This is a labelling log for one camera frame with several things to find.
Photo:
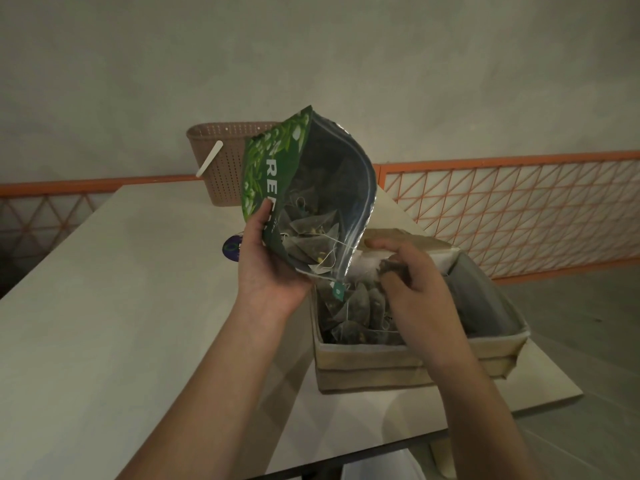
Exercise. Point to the person's left hand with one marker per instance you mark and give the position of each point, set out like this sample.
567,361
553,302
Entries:
265,284

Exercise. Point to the round blue sticker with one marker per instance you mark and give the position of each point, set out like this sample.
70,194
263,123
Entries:
231,248

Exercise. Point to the person's right hand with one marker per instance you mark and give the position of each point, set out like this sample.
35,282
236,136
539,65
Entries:
430,309

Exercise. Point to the green tea bag with tag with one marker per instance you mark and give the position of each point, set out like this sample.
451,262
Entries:
392,268

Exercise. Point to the brown perforated plastic basket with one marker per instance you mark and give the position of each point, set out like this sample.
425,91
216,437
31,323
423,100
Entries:
220,179

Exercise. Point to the green tea pouch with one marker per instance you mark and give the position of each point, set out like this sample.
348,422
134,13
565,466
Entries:
272,159

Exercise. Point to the orange metal mesh fence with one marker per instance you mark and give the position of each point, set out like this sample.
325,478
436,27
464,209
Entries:
500,162

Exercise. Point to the pile of green tea bags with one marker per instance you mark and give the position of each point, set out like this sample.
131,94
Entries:
310,229
357,314

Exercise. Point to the beige fabric storage box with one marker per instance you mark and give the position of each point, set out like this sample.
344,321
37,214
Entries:
370,369

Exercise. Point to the person's right forearm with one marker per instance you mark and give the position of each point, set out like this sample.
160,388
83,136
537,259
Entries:
480,429

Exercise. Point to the person's left forearm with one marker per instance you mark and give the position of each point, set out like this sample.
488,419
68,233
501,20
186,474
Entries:
200,404

